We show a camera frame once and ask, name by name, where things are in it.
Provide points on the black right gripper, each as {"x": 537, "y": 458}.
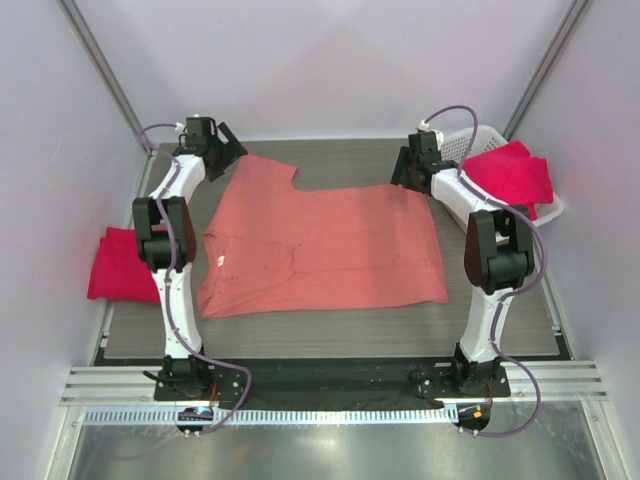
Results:
{"x": 399, "y": 174}

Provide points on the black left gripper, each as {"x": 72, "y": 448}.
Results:
{"x": 233, "y": 152}

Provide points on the salmon pink t-shirt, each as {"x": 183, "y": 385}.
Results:
{"x": 272, "y": 247}

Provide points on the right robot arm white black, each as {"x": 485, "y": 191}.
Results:
{"x": 498, "y": 255}

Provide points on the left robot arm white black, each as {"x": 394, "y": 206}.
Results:
{"x": 166, "y": 244}

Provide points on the white plastic laundry basket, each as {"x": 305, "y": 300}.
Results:
{"x": 486, "y": 139}

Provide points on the crimson t-shirt in basket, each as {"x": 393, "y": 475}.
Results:
{"x": 511, "y": 174}

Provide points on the folded crimson t-shirt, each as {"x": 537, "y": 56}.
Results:
{"x": 117, "y": 273}

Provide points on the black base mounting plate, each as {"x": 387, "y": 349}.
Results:
{"x": 273, "y": 383}

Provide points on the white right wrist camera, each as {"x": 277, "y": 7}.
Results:
{"x": 424, "y": 127}

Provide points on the left aluminium frame post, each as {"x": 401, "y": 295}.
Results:
{"x": 99, "y": 61}

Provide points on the aluminium frame post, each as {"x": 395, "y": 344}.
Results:
{"x": 99, "y": 61}
{"x": 567, "y": 27}

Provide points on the right aluminium frame post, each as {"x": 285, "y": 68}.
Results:
{"x": 567, "y": 27}

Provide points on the perforated aluminium rail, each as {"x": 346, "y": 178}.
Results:
{"x": 203, "y": 416}

